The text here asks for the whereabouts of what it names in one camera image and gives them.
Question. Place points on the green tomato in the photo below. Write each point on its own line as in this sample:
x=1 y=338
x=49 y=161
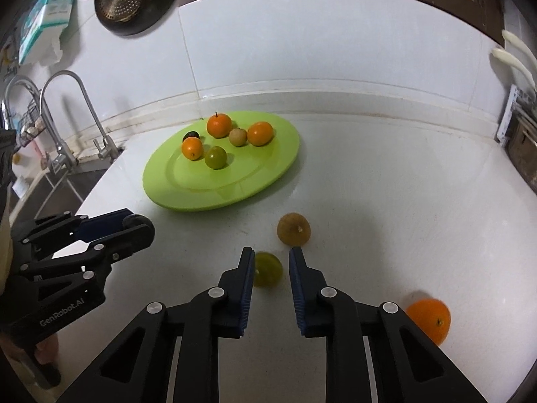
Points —
x=268 y=268
x=215 y=157

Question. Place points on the teal paper towel box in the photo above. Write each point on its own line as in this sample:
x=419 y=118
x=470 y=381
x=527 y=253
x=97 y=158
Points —
x=46 y=4

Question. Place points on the person's left hand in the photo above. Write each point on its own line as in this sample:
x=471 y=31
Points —
x=47 y=347

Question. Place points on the small orange mandarin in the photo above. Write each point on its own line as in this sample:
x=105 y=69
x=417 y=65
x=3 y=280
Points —
x=192 y=148

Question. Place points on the brown round fruit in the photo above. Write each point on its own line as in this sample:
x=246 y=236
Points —
x=293 y=229
x=237 y=137

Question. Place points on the tall steel faucet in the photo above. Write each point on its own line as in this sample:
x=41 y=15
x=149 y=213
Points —
x=63 y=159

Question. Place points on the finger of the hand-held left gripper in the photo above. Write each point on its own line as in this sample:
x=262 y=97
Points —
x=126 y=243
x=105 y=223

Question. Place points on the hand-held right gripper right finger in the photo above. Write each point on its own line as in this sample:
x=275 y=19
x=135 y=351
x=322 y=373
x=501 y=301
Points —
x=295 y=289

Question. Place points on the green plate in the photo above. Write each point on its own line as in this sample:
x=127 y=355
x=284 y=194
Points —
x=235 y=180

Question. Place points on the steel sink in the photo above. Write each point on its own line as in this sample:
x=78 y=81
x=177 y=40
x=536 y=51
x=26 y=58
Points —
x=54 y=193

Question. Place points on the white hanging plastic sheet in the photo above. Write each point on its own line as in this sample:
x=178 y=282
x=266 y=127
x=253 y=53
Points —
x=48 y=48

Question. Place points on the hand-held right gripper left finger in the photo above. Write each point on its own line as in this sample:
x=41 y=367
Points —
x=247 y=289

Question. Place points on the large steel pot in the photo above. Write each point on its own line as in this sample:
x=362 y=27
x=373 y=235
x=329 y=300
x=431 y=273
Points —
x=524 y=153

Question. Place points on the black frying pan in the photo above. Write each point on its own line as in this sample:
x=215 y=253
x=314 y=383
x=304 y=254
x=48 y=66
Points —
x=134 y=4

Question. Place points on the thin steel faucet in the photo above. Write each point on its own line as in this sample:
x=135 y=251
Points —
x=105 y=147

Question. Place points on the white dish rack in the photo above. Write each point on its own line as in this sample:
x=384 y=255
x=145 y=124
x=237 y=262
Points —
x=509 y=113

